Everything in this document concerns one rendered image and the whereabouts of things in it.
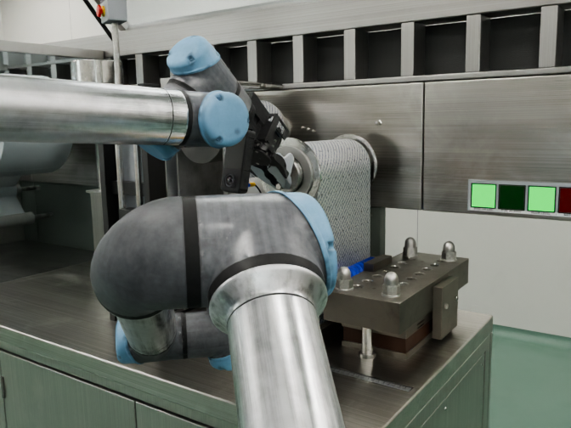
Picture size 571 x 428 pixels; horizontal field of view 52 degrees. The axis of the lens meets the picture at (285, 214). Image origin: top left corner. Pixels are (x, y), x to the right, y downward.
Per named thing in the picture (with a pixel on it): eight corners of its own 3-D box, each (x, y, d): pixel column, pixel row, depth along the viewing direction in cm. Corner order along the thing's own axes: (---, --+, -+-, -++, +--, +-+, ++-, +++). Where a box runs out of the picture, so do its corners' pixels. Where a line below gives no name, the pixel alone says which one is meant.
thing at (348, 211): (316, 284, 119) (315, 195, 116) (368, 261, 138) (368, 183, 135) (319, 285, 119) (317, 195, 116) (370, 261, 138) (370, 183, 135)
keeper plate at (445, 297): (432, 338, 119) (432, 286, 118) (448, 323, 128) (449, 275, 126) (443, 340, 118) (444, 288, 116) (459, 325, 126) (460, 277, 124)
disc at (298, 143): (262, 209, 123) (257, 139, 121) (263, 209, 124) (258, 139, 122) (322, 211, 115) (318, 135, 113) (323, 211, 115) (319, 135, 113)
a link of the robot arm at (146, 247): (59, 298, 51) (120, 381, 95) (187, 289, 53) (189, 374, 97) (64, 180, 55) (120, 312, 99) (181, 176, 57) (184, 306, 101)
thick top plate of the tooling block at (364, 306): (323, 319, 114) (323, 290, 113) (404, 273, 147) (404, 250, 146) (399, 335, 105) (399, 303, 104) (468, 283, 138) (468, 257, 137)
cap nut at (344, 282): (331, 290, 113) (330, 267, 113) (340, 284, 116) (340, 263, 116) (347, 292, 111) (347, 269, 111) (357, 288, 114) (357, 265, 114)
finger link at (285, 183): (308, 168, 116) (286, 140, 110) (298, 193, 114) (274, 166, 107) (296, 168, 118) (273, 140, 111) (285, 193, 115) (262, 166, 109)
